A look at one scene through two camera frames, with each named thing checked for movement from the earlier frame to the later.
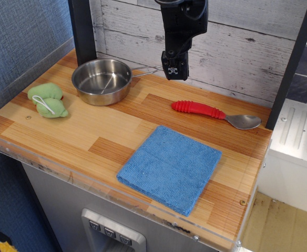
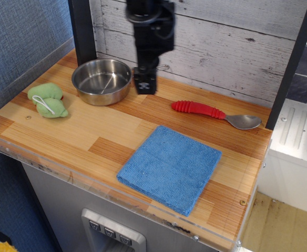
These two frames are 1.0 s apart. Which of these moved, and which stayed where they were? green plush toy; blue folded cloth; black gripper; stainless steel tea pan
Moved: black gripper
Stayed: blue folded cloth; stainless steel tea pan; green plush toy
